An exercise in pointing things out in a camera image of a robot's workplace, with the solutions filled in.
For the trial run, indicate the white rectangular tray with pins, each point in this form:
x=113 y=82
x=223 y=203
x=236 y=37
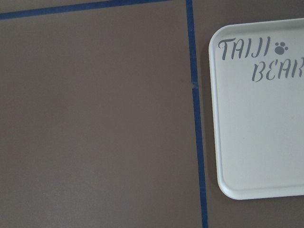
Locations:
x=257 y=87

